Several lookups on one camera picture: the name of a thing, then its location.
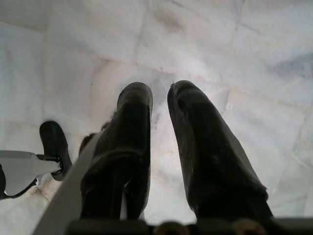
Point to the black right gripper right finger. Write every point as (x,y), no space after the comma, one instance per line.
(210,156)

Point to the robot left grey leg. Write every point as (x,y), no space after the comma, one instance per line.
(22,169)

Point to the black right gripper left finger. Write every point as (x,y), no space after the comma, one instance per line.
(122,156)

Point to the robot left black foot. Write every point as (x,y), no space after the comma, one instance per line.
(55,144)

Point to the robot right black foot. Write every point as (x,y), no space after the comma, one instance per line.
(86,142)

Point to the robot right grey leg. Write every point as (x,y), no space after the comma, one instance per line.
(71,181)

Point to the robot black foot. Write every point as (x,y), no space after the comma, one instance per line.
(86,142)
(55,144)

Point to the robot grey leg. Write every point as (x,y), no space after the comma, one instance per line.
(22,169)
(71,181)

